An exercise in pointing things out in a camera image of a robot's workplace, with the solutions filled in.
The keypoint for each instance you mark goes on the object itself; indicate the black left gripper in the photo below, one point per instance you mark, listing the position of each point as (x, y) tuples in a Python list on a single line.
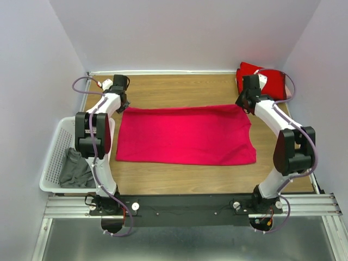
[(123, 107)]

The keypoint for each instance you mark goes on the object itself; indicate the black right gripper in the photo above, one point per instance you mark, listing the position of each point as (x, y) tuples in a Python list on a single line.
[(238, 101)]

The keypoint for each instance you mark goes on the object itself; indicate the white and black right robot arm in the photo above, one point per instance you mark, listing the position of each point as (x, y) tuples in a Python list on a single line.
[(295, 153)]

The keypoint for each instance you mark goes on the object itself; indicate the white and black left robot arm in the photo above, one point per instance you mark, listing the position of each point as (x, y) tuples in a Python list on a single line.
[(93, 134)]

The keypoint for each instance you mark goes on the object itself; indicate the folded light pink t shirt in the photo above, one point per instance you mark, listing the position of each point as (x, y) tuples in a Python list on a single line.
[(288, 93)]

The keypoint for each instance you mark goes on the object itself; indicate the white plastic laundry basket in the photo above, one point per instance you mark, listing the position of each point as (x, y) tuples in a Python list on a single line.
[(63, 138)]

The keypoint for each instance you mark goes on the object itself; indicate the grey t shirt in basket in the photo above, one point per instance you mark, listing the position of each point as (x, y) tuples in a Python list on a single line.
[(75, 172)]

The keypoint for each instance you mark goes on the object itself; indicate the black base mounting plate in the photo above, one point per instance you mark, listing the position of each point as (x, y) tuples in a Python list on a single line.
[(184, 210)]

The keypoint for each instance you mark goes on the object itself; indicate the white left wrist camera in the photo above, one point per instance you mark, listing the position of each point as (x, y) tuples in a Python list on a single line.
[(105, 84)]

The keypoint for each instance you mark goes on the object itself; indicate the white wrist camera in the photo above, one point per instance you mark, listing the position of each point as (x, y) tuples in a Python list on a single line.
[(105, 84), (262, 80)]

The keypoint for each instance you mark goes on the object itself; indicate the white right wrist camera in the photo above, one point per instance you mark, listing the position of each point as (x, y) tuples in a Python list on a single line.
[(262, 80)]

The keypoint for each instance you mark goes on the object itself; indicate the aluminium frame rail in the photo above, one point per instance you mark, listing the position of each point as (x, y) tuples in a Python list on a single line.
[(300, 205)]

